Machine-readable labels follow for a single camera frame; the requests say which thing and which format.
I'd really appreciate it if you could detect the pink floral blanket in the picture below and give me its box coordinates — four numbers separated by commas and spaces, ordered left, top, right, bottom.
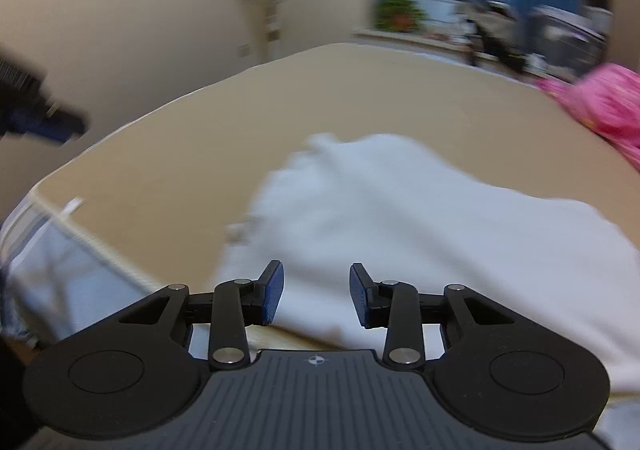
537, 63, 640, 161

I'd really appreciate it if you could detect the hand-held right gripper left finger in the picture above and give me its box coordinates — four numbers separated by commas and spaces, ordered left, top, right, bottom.
117, 259, 286, 372

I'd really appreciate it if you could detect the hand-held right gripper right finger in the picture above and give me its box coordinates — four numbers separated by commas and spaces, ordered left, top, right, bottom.
349, 262, 521, 371

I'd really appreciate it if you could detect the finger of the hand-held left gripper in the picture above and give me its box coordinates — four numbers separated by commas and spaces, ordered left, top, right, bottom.
10, 103, 91, 145

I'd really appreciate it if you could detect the beige bed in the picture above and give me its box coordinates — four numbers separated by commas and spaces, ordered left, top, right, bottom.
0, 41, 640, 366

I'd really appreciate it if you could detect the white sweatshirt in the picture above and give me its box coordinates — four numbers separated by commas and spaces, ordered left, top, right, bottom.
212, 133, 640, 450

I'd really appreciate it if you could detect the dark cloth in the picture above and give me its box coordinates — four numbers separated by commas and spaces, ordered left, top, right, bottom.
460, 0, 531, 72

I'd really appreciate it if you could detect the white striped bed sheet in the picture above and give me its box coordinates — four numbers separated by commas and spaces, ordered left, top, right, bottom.
0, 195, 151, 351

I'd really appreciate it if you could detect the potted green plant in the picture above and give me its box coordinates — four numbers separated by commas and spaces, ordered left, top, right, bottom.
372, 0, 428, 34

